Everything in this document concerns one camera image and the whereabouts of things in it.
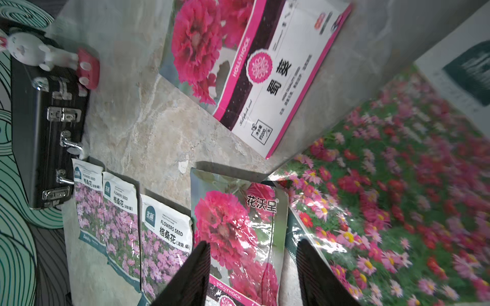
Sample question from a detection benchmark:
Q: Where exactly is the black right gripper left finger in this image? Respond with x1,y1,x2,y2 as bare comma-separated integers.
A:
151,241,211,306

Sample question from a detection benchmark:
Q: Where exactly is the black metal case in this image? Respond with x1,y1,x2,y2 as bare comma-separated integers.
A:
11,59,90,210

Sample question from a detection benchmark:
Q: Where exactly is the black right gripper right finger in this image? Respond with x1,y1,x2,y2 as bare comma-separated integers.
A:
296,238,360,306

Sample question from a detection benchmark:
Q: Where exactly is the white rabbit figurine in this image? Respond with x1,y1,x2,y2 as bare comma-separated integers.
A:
1,32,79,71

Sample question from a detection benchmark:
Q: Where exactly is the hollyhock seed packet pink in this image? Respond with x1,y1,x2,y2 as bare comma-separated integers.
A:
160,0,352,158

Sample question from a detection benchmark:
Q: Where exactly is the pink mushroom toy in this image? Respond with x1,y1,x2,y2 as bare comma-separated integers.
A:
76,48,100,90

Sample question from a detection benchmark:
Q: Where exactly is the mixed daisy flower seed packet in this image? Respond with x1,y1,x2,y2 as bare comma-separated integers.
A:
271,4,489,305

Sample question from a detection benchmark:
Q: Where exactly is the pink cosmos seed packet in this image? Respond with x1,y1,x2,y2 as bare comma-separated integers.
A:
103,172,140,293
72,159,107,255
139,195,193,305

